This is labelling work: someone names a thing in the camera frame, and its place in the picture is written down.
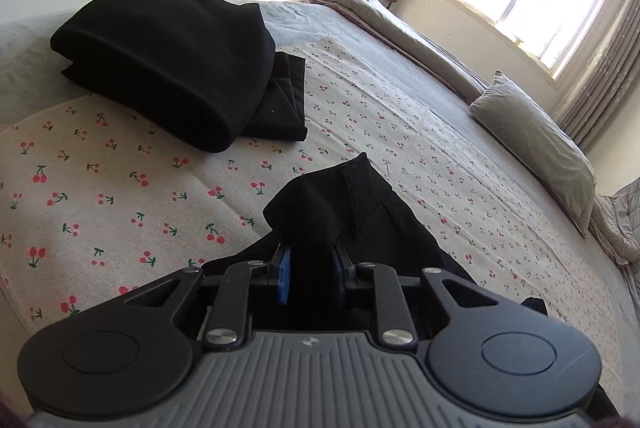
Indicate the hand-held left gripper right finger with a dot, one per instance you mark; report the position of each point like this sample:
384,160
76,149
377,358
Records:
341,275

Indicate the crumpled grey blanket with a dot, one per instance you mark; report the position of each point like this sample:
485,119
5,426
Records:
620,223

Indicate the grey pillow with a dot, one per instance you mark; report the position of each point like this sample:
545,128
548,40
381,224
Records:
540,142

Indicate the black pants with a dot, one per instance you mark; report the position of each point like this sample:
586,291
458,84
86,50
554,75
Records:
325,208

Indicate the folded thin black garment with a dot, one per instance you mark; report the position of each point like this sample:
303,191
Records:
282,102

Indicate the folded grey quilt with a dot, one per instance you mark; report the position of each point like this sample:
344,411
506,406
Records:
400,22

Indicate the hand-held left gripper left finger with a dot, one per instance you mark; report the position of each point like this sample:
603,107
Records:
286,275

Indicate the folded thick black garment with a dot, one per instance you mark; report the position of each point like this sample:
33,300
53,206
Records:
170,52

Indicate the cherry print bed sheet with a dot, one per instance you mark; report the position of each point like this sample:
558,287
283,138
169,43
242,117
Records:
125,208

